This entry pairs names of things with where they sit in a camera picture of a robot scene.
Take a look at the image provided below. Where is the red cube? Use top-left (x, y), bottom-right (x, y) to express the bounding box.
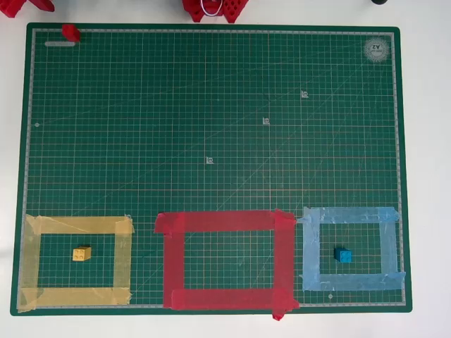
top-left (61, 23), bottom-right (82, 44)

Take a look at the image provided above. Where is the red leader arm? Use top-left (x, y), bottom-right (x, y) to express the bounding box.
top-left (0, 0), bottom-right (56, 18)

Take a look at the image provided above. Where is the red tape square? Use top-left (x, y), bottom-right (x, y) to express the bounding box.
top-left (154, 208), bottom-right (301, 321)

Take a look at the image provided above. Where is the blue cube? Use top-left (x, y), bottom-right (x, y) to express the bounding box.
top-left (333, 246), bottom-right (354, 264)

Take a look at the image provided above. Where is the yellow cube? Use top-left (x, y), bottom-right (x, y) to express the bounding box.
top-left (72, 245), bottom-right (92, 262)

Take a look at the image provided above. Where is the blue tape square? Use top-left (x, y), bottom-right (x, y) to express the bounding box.
top-left (297, 206), bottom-right (407, 292)

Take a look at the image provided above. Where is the yellow tape square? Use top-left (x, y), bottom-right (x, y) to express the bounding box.
top-left (17, 213), bottom-right (135, 313)

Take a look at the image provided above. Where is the green cutting mat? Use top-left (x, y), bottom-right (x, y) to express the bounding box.
top-left (9, 23), bottom-right (413, 317)

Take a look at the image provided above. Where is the white servo cable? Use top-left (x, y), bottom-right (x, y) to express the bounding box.
top-left (199, 0), bottom-right (224, 18)

